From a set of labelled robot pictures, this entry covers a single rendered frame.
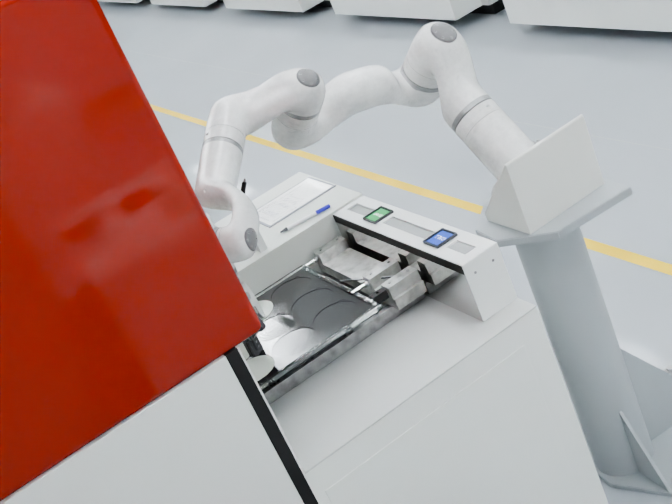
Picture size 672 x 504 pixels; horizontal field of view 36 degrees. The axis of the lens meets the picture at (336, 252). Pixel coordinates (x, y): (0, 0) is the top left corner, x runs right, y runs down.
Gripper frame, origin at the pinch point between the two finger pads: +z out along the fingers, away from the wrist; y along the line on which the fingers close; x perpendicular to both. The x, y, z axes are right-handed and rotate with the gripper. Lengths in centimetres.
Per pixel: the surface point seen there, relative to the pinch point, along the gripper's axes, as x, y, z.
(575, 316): -57, -46, 38
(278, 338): -4.8, -3.0, 2.0
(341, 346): -8.9, -14.5, 8.1
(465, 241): -26.4, -42.2, -4.0
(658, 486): -53, -54, 91
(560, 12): -398, 61, 76
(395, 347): -10.0, -26.8, 10.0
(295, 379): 1.4, -7.8, 8.4
